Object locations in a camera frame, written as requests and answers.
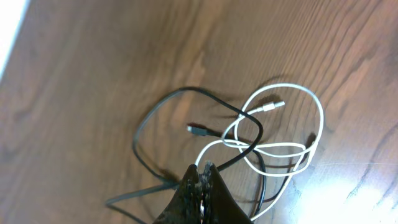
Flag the white USB cable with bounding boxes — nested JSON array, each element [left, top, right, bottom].
[[194, 83, 325, 222]]

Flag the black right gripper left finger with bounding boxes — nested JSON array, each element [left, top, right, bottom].
[[153, 164, 202, 224]]

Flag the short black USB cable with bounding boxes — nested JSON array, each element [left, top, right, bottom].
[[104, 86, 267, 224]]

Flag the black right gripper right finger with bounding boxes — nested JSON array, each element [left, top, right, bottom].
[[201, 161, 252, 224]]

